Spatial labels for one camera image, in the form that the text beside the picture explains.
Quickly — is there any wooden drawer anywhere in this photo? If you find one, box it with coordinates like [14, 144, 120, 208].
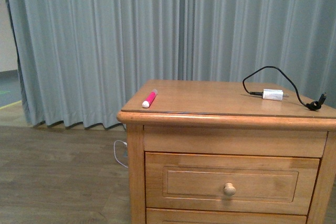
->
[146, 208, 306, 224]
[145, 152, 319, 215]

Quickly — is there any white floor cable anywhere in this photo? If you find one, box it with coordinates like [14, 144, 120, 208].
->
[113, 140, 129, 168]

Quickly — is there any round wooden drawer knob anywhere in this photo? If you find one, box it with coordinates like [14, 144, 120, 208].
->
[223, 183, 236, 197]

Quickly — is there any wooden nightstand cabinet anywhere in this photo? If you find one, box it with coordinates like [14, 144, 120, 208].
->
[117, 80, 335, 223]

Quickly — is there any grey pleated curtain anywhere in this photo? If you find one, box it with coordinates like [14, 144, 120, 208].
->
[6, 0, 335, 127]

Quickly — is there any black usb cable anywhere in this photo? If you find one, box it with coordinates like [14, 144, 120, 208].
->
[242, 66, 328, 112]

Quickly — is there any pink marker white cap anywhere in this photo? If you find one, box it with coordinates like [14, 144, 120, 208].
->
[142, 89, 158, 109]

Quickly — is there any white usb charger plug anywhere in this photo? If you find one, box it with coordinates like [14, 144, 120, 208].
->
[262, 89, 289, 101]

